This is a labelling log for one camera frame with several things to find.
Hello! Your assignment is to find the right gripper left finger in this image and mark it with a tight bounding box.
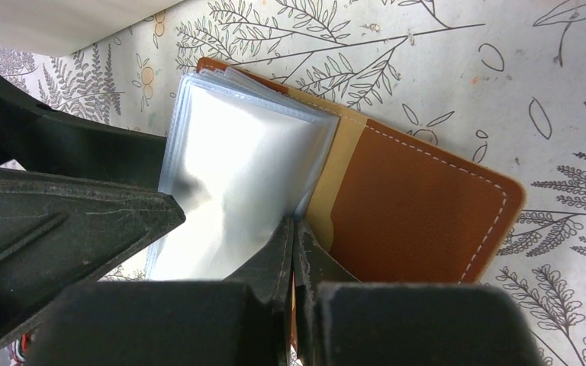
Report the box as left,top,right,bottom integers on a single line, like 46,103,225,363
25,217,295,365

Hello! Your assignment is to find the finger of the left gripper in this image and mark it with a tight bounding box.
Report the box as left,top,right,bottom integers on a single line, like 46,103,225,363
0,76,166,190
0,168,185,348

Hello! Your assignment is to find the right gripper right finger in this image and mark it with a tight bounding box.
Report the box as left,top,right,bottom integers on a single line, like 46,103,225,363
292,221,543,365

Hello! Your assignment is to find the white oblong plastic tray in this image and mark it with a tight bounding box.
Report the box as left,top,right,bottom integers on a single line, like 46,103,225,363
0,0,179,56

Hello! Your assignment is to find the brown leather card holder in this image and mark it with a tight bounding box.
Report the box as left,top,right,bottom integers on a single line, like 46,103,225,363
195,56,526,284

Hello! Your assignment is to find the floral patterned table mat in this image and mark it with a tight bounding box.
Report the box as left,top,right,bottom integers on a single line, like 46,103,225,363
0,1,586,365

